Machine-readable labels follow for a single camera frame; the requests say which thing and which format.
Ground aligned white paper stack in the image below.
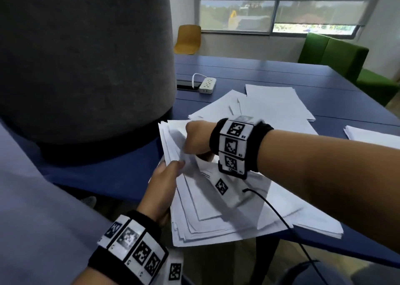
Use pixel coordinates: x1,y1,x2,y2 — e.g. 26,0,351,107
343,124,400,149

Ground yellow chair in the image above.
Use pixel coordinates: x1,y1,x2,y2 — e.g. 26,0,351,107
173,24,202,56

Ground left wristband with marker tiles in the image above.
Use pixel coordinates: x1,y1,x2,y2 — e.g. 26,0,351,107
87,210,169,285

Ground black right camera cable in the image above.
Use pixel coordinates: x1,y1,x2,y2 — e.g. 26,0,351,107
242,187,329,285

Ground person's right hand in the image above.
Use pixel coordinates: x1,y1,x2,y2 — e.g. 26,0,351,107
182,120,219,163

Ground green sofa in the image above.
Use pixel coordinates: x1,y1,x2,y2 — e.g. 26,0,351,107
297,32,400,107

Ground white power strip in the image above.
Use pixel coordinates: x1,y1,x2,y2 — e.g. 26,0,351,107
198,77,217,94

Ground dark table leg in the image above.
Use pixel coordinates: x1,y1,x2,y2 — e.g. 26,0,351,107
255,236,280,285

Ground gathered white paper bundle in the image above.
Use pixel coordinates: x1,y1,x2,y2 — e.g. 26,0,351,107
157,119,294,248

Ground wristband with marker tiles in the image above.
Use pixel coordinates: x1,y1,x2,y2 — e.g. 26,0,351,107
87,210,169,285
208,115,275,180

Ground person's right forearm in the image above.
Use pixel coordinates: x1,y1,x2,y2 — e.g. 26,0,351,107
257,128,400,254

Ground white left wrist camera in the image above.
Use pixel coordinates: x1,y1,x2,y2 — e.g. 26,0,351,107
156,250,185,285

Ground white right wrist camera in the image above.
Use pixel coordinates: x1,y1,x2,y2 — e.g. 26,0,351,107
208,168,250,210

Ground right wristband with marker tiles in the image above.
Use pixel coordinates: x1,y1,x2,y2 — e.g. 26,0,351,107
208,115,275,180

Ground grey felt pillar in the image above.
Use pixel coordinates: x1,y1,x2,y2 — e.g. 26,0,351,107
0,0,175,167

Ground person's lavender shirt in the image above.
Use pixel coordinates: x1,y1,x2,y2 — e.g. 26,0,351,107
0,122,113,285

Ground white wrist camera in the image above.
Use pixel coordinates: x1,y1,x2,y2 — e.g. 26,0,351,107
208,168,250,210
156,250,185,285

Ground person's left hand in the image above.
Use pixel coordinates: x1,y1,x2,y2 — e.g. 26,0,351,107
137,160,185,229

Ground person's blue jeans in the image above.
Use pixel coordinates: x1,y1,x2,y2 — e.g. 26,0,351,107
281,260,354,285

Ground pile of white papers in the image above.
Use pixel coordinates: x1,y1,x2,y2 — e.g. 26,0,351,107
187,84,344,240

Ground large framed window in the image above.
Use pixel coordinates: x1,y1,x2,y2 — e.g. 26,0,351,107
195,0,385,38

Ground white clog shoe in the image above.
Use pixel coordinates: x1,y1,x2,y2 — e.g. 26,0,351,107
80,196,98,209

